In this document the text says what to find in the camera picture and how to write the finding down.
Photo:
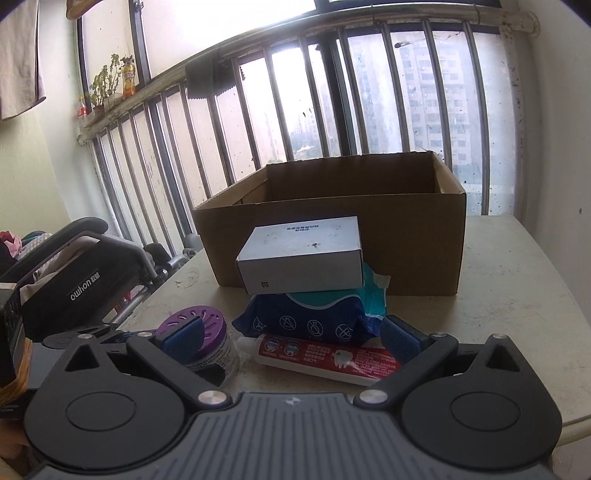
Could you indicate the orange spray bottle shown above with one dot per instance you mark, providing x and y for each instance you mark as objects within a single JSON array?
[{"x": 129, "y": 81}]

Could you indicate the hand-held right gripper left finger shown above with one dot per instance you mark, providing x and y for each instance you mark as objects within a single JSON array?
[{"x": 182, "y": 336}]

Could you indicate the metal window railing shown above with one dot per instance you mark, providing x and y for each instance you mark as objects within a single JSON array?
[{"x": 323, "y": 92}]

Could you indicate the pile of clothes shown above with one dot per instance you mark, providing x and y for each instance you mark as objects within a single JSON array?
[{"x": 18, "y": 244}]

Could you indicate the small red bottle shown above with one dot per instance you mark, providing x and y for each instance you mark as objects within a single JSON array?
[{"x": 82, "y": 108}]

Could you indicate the red white toothpaste tube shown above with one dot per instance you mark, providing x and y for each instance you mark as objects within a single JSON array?
[{"x": 323, "y": 359}]

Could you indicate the beige hanging garment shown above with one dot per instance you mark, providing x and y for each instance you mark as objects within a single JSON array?
[{"x": 18, "y": 55}]

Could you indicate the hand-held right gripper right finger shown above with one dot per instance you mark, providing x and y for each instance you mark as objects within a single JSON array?
[{"x": 402, "y": 336}]

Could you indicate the dark cloth on railing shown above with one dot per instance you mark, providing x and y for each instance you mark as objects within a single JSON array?
[{"x": 212, "y": 74}]

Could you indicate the black wheelchair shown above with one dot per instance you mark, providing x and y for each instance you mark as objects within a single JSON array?
[{"x": 74, "y": 277}]

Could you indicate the small potted plant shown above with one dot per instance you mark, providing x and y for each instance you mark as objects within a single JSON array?
[{"x": 105, "y": 85}]

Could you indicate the blue wet wipes packet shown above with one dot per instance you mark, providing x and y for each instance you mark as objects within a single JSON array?
[{"x": 304, "y": 316}]

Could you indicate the small white carton box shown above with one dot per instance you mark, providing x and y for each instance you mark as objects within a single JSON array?
[{"x": 300, "y": 258}]

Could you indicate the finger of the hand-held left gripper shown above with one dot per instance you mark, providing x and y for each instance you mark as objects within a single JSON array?
[{"x": 60, "y": 341}]

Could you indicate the purple lid air freshener jar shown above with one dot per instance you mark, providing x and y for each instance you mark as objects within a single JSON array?
[{"x": 217, "y": 341}]

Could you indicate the woven basket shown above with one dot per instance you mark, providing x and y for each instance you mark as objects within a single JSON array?
[{"x": 83, "y": 8}]

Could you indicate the brown cardboard box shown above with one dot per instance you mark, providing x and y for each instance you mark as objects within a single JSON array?
[{"x": 332, "y": 207}]

